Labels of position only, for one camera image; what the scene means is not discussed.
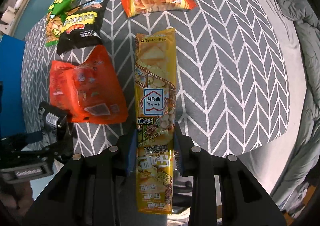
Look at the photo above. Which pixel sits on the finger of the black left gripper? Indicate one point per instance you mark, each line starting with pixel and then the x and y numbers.
pixel 85 190

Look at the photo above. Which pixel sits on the blue cardboard box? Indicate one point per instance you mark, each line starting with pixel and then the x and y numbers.
pixel 12 120

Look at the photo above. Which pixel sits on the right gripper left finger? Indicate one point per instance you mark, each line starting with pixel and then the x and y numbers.
pixel 55 129

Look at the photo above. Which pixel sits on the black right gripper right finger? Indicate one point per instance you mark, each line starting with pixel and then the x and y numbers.
pixel 243 200

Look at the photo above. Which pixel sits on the person left hand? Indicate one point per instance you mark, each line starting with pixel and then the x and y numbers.
pixel 17 198

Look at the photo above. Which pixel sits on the black chips snack bag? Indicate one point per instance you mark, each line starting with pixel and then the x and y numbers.
pixel 82 26

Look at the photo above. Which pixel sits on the white bed sheet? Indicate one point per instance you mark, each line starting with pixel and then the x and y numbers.
pixel 268 163

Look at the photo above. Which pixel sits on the grey green duvet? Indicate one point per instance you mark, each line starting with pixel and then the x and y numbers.
pixel 306 151

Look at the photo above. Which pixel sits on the long yellow cracker pack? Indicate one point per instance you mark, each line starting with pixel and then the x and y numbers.
pixel 155 103

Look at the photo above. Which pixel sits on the grey chevron pattern blanket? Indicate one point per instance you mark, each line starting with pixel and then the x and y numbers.
pixel 232 88

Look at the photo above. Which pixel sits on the green snack bag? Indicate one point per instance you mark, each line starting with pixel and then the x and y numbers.
pixel 56 15

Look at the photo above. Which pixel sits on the red orange snack bag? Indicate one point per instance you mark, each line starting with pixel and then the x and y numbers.
pixel 89 92

